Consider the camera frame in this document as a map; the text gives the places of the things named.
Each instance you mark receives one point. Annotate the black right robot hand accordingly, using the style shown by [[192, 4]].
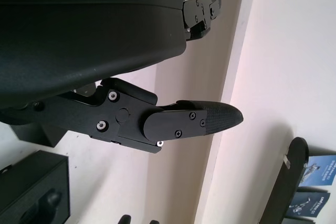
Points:
[[125, 220]]

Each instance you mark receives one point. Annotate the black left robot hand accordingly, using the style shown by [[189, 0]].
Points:
[[78, 37]]

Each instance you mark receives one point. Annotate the black oblong stand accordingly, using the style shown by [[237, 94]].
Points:
[[288, 182]]

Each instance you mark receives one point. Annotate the blue Unitree brochure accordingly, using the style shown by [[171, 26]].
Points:
[[307, 207], [319, 174]]

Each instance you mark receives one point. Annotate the black box base with camera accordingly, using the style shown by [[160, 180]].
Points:
[[26, 187]]

